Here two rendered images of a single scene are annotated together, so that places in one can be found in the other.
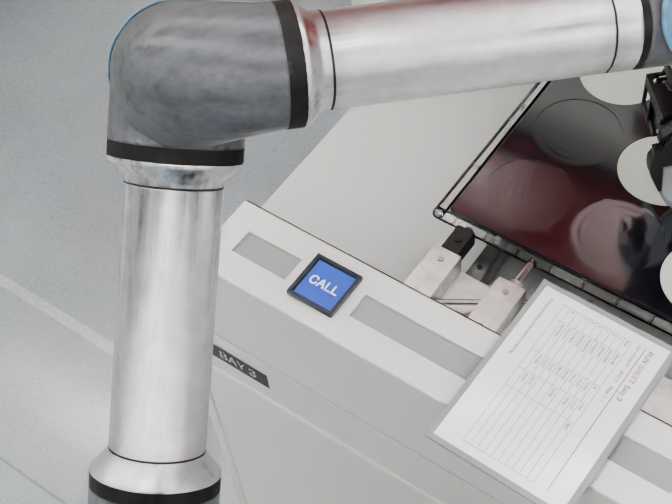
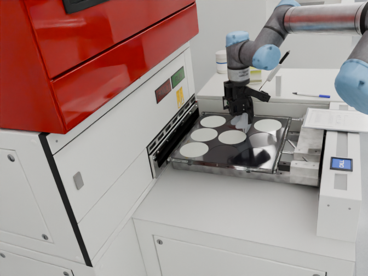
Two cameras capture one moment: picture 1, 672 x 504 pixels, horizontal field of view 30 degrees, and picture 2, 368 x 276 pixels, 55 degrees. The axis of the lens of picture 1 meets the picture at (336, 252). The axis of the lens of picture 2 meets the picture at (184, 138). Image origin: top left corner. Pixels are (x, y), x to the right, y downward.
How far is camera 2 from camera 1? 1.55 m
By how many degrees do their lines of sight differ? 75
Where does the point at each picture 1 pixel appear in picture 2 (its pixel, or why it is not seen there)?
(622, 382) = (325, 111)
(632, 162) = (231, 141)
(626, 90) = (201, 147)
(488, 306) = (306, 151)
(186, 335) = not seen: outside the picture
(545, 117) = (219, 159)
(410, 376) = (357, 142)
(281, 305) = (358, 171)
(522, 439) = (358, 120)
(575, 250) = (272, 144)
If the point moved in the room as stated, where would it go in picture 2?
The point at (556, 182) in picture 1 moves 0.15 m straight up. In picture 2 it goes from (247, 152) to (245, 111)
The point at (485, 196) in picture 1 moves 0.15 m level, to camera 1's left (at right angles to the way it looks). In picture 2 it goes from (261, 164) to (289, 189)
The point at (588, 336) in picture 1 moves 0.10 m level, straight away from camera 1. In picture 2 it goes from (315, 118) to (285, 121)
